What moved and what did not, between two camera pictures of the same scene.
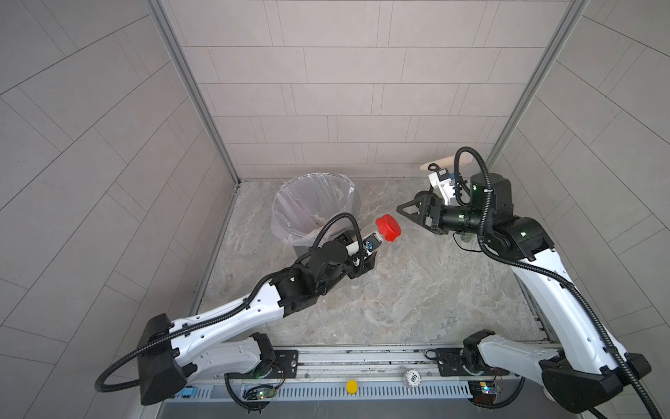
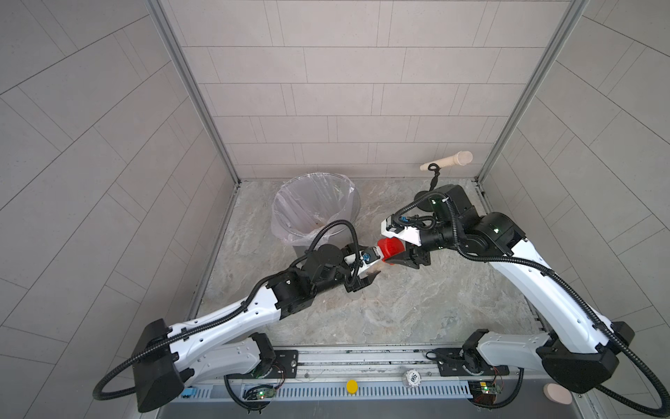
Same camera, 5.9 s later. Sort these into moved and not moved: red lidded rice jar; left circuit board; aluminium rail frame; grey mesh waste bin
Moved: red lidded rice jar
Not moved: grey mesh waste bin; left circuit board; aluminium rail frame
